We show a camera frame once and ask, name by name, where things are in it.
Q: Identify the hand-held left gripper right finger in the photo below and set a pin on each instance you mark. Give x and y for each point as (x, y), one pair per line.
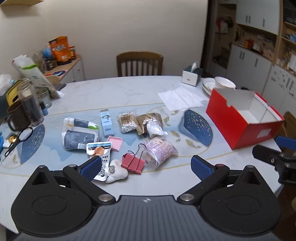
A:
(201, 170)

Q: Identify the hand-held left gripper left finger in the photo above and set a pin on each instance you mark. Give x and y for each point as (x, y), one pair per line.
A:
(91, 168)

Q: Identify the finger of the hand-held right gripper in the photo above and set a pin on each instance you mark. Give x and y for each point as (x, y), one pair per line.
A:
(266, 154)
(285, 141)

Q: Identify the white sachet with orange print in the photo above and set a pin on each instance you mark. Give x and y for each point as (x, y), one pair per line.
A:
(100, 148)

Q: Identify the pink ribbed pad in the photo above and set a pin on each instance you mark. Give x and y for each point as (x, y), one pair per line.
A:
(115, 143)

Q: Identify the white wet wipes pack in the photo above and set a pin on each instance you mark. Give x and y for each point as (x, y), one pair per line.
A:
(78, 134)

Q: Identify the pink binder clip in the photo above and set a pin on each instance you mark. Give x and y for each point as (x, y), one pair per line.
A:
(134, 163)

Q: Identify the pink printed plastic packet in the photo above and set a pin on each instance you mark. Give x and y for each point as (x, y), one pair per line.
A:
(160, 149)

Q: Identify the light blue carton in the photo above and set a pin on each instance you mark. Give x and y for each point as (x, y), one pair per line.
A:
(107, 124)

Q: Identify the red cardboard box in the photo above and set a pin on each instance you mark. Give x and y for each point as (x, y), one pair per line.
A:
(227, 120)

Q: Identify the bag of cotton swabs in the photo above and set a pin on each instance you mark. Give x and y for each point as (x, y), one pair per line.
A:
(127, 121)

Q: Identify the clear bag of white pellets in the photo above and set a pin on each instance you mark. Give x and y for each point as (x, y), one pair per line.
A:
(153, 128)

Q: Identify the gold foil packet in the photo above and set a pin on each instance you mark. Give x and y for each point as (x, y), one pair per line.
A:
(142, 120)

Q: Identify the wooden chair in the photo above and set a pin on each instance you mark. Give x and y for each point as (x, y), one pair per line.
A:
(138, 62)
(290, 122)

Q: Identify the small blue bottle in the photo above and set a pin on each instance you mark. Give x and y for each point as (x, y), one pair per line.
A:
(44, 110)

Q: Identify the white paper towel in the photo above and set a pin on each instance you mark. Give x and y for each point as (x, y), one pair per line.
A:
(180, 97)

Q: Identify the white bowl with gold rim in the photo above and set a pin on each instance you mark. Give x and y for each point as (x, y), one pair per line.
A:
(224, 83)

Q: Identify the clear glass cup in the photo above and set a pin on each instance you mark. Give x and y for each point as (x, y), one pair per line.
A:
(45, 98)

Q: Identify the stacked white plates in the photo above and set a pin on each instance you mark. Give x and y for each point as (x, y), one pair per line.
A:
(208, 87)

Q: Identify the small gold object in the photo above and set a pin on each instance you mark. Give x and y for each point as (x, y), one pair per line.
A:
(12, 138)

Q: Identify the dark grey pouch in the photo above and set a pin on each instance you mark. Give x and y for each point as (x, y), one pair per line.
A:
(61, 87)

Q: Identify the glass jar with dark liquid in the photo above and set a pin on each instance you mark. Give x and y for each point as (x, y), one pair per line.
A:
(30, 104)

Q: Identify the brown mug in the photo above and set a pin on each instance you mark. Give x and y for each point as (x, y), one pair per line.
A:
(17, 115)

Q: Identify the green and white tissue box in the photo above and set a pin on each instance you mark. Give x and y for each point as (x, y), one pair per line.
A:
(190, 77)

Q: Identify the wooden sideboard with white doors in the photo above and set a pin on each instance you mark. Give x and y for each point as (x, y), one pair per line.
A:
(76, 69)

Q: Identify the blue round mat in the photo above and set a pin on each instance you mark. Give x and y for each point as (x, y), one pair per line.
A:
(55, 73)

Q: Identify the yellow pot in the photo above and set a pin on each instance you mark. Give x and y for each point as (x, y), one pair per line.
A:
(11, 92)

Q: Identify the red-lidded jar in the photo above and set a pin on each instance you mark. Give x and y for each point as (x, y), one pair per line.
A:
(72, 53)

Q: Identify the crumpled clear plastic bag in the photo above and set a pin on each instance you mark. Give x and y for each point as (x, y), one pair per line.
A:
(4, 83)

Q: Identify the orange snack bag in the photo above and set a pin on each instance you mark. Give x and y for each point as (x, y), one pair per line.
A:
(60, 49)

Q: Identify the glass terrarium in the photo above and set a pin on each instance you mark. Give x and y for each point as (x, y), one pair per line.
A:
(37, 58)

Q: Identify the small blue globe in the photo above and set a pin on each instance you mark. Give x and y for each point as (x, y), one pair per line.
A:
(47, 52)

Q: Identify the white wall cabinet unit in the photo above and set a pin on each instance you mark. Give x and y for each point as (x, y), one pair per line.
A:
(254, 60)

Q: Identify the wooden wall shelf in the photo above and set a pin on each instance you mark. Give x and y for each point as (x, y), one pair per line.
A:
(20, 2)

